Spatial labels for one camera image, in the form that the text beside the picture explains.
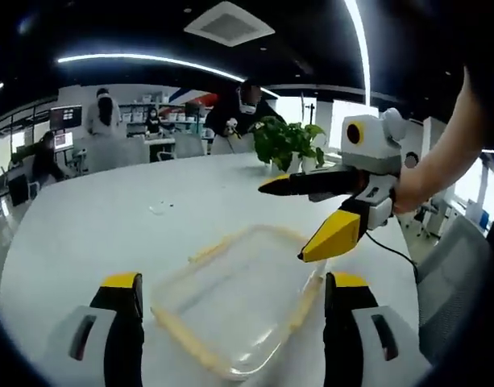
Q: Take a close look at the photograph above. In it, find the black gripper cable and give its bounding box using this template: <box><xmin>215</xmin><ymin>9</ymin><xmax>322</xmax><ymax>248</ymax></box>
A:
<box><xmin>365</xmin><ymin>231</ymin><xmax>421</xmax><ymax>283</ymax></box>

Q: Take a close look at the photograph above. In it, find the white storage shelf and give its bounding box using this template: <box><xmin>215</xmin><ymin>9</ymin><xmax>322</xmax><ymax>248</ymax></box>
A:
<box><xmin>123</xmin><ymin>91</ymin><xmax>215</xmax><ymax>134</ymax></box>

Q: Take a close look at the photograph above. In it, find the dark wall screen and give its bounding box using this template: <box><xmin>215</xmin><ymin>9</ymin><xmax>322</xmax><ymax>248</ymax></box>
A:
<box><xmin>49</xmin><ymin>105</ymin><xmax>83</xmax><ymax>129</ymax></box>

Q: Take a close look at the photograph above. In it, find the clear container with plastic buckle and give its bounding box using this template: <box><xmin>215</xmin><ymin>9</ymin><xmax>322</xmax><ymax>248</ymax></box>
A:
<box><xmin>149</xmin><ymin>224</ymin><xmax>329</xmax><ymax>382</ymax></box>

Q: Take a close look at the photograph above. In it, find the long ceiling light strip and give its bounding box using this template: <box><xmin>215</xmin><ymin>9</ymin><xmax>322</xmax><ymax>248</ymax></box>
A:
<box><xmin>56</xmin><ymin>52</ymin><xmax>247</xmax><ymax>84</ymax></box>

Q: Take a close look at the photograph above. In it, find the small screen on stand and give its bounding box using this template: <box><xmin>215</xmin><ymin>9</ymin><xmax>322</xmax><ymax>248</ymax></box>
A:
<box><xmin>52</xmin><ymin>131</ymin><xmax>74</xmax><ymax>153</ymax></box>

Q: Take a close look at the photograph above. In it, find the ceiling air vent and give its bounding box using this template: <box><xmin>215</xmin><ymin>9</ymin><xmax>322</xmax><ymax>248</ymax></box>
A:
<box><xmin>184</xmin><ymin>1</ymin><xmax>276</xmax><ymax>48</ymax></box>

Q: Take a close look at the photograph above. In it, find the grey mesh office chair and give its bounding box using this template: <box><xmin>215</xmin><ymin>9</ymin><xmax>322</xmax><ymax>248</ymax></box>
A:
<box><xmin>414</xmin><ymin>215</ymin><xmax>494</xmax><ymax>366</ymax></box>

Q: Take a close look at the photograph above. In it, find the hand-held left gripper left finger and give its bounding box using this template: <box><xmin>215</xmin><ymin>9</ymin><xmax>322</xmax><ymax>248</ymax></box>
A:
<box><xmin>48</xmin><ymin>272</ymin><xmax>146</xmax><ymax>387</ymax></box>

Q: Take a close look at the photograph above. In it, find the person's right hand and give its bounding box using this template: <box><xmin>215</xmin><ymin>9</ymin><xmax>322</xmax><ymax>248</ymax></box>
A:
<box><xmin>392</xmin><ymin>169</ymin><xmax>433</xmax><ymax>215</ymax></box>

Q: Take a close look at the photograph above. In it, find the black tripod stand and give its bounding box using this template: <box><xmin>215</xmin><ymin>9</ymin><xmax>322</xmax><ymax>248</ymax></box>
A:
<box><xmin>301</xmin><ymin>92</ymin><xmax>316</xmax><ymax>130</ymax></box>

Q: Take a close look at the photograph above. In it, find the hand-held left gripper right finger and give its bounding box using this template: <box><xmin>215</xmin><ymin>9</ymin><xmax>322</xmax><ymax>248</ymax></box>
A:
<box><xmin>323</xmin><ymin>272</ymin><xmax>433</xmax><ymax>387</ymax></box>

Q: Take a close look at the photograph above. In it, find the white office chair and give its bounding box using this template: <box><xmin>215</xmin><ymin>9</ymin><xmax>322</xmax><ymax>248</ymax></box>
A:
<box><xmin>81</xmin><ymin>136</ymin><xmax>151</xmax><ymax>170</ymax></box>
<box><xmin>172</xmin><ymin>132</ymin><xmax>207</xmax><ymax>159</ymax></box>

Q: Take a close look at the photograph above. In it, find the green potted plant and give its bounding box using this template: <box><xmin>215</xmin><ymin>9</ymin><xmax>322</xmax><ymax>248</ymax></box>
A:
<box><xmin>248</xmin><ymin>115</ymin><xmax>327</xmax><ymax>173</ymax></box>

